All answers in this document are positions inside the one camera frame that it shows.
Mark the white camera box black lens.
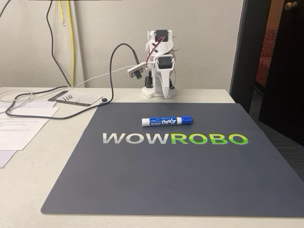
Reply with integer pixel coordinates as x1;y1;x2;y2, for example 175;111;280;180
127;62;146;80

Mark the red patterned fabric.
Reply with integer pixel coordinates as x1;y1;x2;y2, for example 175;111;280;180
256;26;279;89

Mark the blank white card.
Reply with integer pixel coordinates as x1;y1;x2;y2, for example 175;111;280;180
0;107;60;118

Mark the thin yellow wire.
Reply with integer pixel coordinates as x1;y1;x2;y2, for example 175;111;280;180
59;0;67;27

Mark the striped black white screw card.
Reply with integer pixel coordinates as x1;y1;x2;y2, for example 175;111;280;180
47;90;103;107

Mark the dark door frame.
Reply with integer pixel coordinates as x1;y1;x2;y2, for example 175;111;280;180
229;0;272;114

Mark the grey cable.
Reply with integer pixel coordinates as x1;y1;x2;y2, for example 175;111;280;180
0;0;12;19

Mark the dark wooden door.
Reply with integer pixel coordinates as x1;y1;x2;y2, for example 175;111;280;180
258;0;304;148

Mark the thick yellow cable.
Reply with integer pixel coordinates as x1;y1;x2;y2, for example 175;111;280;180
67;0;76;86

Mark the printed white paper sheet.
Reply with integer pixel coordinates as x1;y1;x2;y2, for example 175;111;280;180
0;117;51;151

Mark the white cable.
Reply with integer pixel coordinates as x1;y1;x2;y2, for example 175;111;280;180
0;66;133;110

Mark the pale lilac paper sheet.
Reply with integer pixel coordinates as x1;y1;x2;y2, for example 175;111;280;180
0;150;19;169

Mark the blue Expo marker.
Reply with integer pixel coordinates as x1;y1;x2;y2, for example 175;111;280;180
142;115;195;128

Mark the black cable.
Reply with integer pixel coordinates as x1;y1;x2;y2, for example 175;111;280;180
5;0;141;118

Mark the grey WOWROBO mat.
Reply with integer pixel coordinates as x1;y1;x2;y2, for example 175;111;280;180
40;102;304;218

